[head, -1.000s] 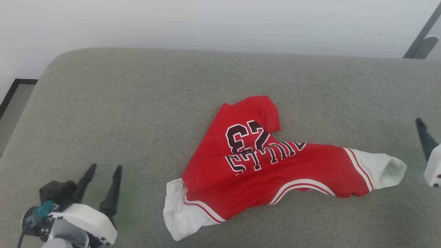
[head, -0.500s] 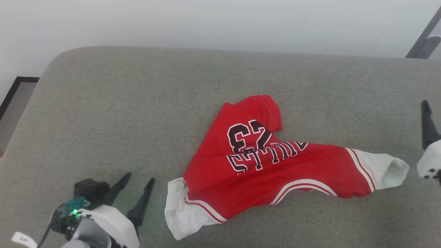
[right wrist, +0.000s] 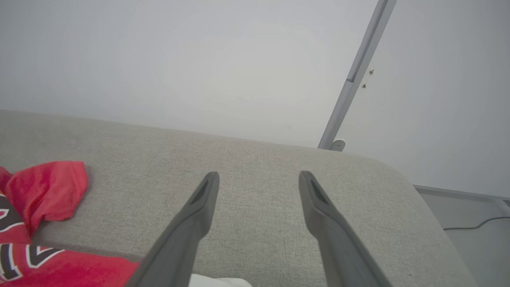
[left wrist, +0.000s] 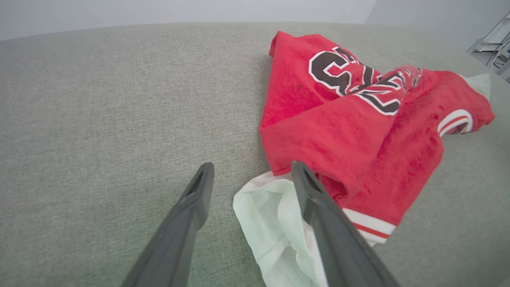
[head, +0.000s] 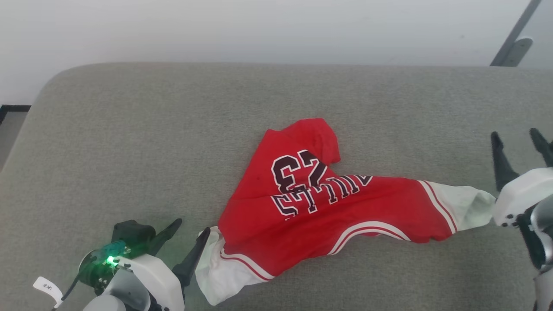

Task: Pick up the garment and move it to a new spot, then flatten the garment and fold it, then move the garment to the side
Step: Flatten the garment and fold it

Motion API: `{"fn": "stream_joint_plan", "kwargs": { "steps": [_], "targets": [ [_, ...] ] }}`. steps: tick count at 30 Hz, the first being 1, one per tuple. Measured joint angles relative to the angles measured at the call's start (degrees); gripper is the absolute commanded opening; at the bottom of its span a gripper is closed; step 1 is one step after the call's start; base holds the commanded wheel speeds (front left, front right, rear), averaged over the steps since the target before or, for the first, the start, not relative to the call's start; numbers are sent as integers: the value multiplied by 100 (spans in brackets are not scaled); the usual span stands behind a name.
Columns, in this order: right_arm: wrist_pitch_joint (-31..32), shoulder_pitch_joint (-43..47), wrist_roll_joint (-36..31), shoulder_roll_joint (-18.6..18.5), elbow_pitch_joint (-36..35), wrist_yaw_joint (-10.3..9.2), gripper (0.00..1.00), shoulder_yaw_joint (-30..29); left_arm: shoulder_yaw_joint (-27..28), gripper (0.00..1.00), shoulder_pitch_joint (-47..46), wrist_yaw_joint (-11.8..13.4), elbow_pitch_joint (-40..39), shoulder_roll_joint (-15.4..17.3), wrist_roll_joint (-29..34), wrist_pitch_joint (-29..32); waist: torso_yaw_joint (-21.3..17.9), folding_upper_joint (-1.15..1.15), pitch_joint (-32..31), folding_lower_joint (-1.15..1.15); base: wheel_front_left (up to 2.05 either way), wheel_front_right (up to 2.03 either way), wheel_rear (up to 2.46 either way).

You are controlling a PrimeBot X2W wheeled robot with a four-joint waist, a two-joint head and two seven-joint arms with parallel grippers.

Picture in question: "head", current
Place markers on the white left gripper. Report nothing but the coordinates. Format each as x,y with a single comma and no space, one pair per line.
160,280

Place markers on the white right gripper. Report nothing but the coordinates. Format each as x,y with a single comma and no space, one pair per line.
522,190

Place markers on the red white basketball jersey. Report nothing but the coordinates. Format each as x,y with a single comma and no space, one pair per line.
324,224

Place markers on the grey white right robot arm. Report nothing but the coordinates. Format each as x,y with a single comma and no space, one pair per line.
544,229

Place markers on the grey fabric sofa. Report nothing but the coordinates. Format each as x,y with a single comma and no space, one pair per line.
129,142

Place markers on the grey metal pole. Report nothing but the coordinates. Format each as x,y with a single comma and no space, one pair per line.
514,41

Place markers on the black skirting strip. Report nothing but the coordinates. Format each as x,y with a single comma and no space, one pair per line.
13,109

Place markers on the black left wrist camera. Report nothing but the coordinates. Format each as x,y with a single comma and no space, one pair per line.
131,233

